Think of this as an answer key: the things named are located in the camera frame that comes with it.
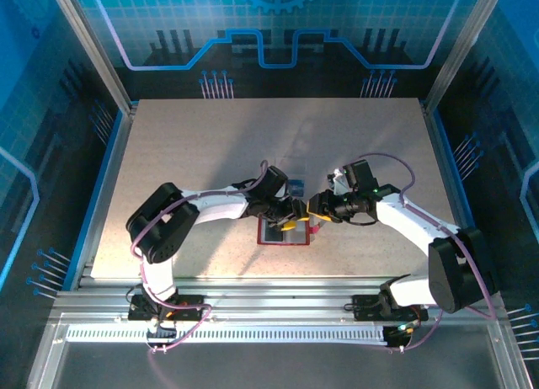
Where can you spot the red leather card holder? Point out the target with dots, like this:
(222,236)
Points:
(297,237)

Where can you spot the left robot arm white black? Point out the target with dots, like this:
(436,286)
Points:
(164,225)

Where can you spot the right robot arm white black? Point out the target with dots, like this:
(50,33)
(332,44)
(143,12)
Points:
(463,271)

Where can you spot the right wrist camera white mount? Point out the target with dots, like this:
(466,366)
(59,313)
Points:
(339,182)

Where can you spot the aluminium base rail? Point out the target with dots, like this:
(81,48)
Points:
(273,298)

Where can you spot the aluminium side rail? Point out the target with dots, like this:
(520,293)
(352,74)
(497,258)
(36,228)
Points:
(449,170)
(111,170)

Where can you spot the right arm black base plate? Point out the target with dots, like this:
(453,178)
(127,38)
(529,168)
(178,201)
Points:
(366,307)

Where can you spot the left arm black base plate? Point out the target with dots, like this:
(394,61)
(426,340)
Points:
(189,307)

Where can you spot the aluminium frame post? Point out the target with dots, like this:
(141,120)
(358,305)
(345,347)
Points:
(463,44)
(92,48)

